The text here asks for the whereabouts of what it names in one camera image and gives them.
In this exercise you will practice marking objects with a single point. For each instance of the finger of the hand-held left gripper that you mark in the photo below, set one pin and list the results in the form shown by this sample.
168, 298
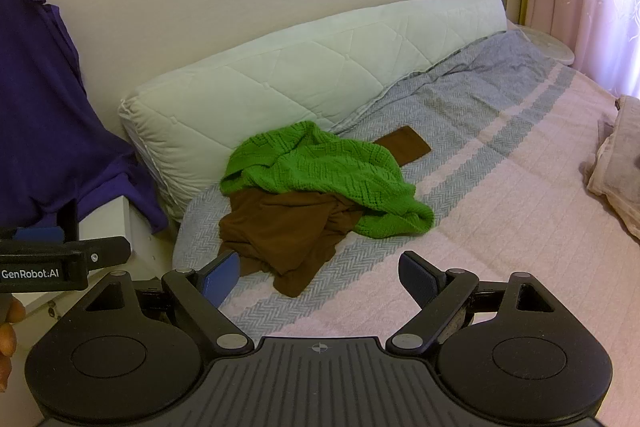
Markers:
40, 235
110, 251

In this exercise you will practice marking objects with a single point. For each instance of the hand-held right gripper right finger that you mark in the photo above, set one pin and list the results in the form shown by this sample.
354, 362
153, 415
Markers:
420, 282

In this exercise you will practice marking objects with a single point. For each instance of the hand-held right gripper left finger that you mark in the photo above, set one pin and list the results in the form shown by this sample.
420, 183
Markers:
222, 279

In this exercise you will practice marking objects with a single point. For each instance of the green knit sweater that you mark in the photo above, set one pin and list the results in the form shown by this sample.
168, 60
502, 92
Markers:
325, 172

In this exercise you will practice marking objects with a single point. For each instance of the person's left hand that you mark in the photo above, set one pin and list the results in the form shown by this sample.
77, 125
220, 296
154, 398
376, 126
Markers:
7, 342

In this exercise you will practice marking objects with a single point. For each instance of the white nightstand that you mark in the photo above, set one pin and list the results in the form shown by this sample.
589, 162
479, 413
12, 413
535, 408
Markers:
140, 227

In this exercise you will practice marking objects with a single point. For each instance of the brown garment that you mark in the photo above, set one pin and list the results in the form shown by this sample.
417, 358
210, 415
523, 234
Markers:
280, 227

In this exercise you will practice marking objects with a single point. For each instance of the pink grey striped blanket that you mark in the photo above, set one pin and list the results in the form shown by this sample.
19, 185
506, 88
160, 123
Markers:
500, 207

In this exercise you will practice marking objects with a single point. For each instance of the purple shirt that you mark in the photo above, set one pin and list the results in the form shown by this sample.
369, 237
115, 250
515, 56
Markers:
50, 107

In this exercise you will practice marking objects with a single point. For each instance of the white quilted bolster pillow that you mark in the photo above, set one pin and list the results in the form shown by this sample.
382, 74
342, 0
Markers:
300, 72

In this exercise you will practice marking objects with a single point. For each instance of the pale beige linen duvet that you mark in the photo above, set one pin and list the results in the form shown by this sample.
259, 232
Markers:
617, 167

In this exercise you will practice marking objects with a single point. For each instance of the white round disc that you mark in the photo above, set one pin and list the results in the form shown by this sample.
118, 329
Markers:
545, 44

